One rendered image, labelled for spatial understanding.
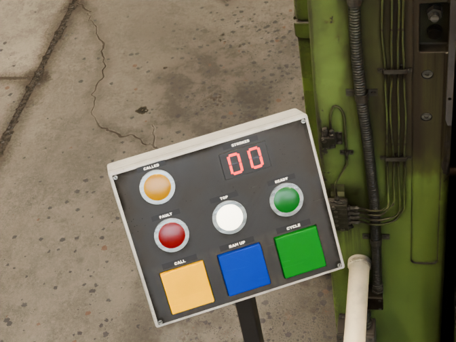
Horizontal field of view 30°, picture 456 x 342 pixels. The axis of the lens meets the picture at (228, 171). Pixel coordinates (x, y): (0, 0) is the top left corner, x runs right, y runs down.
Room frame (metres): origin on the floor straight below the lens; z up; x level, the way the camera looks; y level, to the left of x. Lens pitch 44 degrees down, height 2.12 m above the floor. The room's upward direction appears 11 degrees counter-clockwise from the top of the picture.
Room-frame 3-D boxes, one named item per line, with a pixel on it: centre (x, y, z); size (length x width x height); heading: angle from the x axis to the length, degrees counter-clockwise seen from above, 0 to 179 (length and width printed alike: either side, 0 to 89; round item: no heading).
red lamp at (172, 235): (0.96, 0.11, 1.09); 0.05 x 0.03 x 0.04; 73
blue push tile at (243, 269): (0.92, 0.01, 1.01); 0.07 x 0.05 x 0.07; 98
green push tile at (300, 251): (0.94, -0.09, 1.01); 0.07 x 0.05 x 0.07; 98
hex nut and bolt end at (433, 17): (1.17, -0.39, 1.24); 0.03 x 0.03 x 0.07; 73
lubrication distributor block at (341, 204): (1.19, -0.22, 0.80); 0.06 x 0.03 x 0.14; 73
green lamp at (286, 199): (0.98, -0.09, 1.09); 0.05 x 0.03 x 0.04; 73
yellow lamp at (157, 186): (1.00, 0.12, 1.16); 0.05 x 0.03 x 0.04; 73
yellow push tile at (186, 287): (0.91, 0.11, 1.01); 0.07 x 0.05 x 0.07; 98
